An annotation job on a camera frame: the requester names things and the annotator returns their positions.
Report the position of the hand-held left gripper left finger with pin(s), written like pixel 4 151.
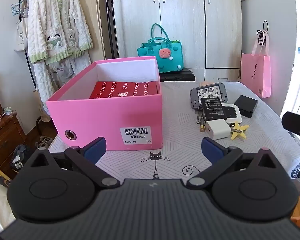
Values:
pixel 97 148

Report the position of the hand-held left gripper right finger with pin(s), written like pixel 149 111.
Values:
pixel 212 150

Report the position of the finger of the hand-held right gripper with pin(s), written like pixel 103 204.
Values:
pixel 296 125

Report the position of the white charger cube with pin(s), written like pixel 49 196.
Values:
pixel 217 130

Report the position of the yellow star hair clip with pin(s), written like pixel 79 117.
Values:
pixel 236 133

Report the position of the pink cardboard shoe box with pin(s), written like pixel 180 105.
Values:
pixel 90 120

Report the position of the black battery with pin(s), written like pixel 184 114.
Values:
pixel 213 108

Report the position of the white pocket router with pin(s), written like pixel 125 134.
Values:
pixel 233 111

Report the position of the grey labelled pocket device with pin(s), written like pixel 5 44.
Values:
pixel 193 98

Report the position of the bunch of keys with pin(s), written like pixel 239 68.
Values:
pixel 202 126

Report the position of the black charger block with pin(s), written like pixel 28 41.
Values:
pixel 246 105

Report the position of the grey sneaker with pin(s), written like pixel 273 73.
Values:
pixel 43 141

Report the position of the pink paper shopping bag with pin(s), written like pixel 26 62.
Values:
pixel 255 75

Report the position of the red box with white print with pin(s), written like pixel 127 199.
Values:
pixel 125 90

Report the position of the black bag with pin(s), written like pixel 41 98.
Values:
pixel 21 157

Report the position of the black suitcase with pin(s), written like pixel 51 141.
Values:
pixel 185 76

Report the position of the wooden nightstand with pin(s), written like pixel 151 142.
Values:
pixel 5 140

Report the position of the teal felt handbag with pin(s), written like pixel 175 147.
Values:
pixel 150 55

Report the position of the white canvas tote bag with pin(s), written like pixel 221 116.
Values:
pixel 21 37

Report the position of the white wardrobe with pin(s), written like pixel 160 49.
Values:
pixel 185 17

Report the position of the white fluffy pajama jacket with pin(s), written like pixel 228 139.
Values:
pixel 57 17

